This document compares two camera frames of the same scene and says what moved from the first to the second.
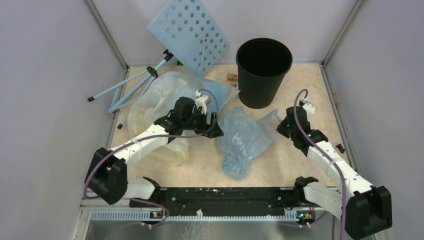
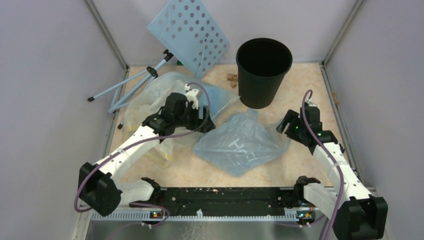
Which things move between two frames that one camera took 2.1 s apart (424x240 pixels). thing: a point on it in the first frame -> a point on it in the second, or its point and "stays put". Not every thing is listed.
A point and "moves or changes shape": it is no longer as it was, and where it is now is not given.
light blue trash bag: (242, 137) moves or changes shape
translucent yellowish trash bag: (158, 99) moves or changes shape
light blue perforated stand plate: (186, 29) stays put
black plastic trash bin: (262, 63) stays put
